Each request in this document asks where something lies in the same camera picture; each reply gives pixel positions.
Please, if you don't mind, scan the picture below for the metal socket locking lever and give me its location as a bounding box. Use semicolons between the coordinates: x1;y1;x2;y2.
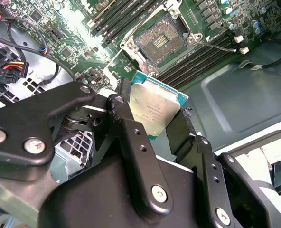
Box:
197;41;238;52

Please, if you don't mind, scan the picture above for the silver Intel CPU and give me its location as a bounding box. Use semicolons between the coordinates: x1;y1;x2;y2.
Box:
128;70;189;141

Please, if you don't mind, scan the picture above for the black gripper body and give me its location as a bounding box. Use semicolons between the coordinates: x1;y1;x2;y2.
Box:
39;155;211;228

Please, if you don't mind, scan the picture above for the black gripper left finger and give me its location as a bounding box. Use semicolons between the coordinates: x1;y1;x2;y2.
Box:
0;81;175;216

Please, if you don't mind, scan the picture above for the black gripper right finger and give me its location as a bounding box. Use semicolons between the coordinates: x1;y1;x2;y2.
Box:
166;109;278;228

